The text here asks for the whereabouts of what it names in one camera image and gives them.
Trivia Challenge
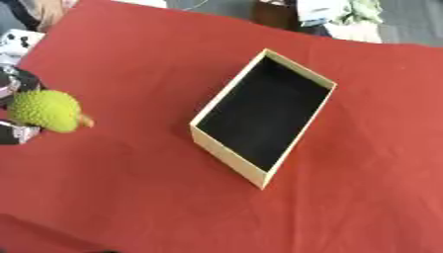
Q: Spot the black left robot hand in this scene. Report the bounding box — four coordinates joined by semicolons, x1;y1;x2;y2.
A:
0;64;48;146

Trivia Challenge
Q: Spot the green spiky toy durian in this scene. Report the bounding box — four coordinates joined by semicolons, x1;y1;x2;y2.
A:
5;89;96;134

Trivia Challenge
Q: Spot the tan cardboard box black inside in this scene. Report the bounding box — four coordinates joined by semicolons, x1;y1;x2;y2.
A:
188;47;339;191

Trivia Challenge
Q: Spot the white and black object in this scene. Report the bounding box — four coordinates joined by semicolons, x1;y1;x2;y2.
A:
0;29;48;57

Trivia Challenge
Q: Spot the person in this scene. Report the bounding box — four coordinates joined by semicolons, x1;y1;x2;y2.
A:
3;0;80;34

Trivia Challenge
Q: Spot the dark brown chair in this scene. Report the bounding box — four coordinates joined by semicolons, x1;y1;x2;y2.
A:
250;0;302;33

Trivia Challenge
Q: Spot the white and green bag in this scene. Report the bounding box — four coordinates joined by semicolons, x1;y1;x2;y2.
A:
296;0;387;44

